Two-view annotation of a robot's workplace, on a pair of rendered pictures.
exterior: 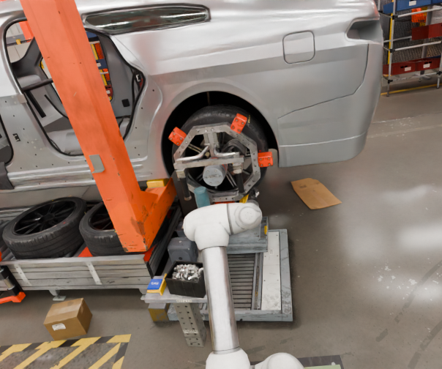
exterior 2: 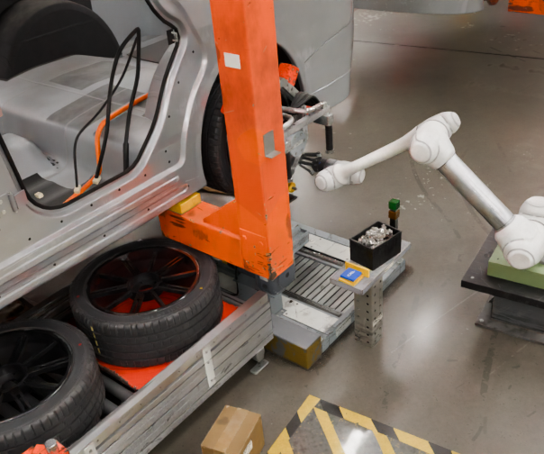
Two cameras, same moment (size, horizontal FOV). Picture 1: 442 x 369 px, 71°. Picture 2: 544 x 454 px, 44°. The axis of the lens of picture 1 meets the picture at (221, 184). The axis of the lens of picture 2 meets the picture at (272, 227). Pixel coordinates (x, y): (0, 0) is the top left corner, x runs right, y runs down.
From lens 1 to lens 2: 2.79 m
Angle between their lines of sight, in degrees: 54
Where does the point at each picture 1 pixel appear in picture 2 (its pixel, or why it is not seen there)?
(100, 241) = (194, 312)
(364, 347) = (460, 246)
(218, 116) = not seen: hidden behind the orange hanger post
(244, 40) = not seen: outside the picture
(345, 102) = (346, 32)
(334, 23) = not seen: outside the picture
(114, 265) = (233, 331)
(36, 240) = (85, 386)
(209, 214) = (437, 129)
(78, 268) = (189, 372)
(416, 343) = (475, 223)
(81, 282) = (188, 402)
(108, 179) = (275, 165)
